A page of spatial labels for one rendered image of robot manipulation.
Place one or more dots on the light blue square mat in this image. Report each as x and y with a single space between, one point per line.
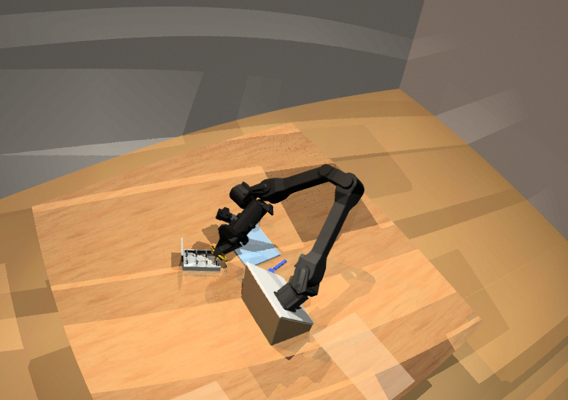
258 250

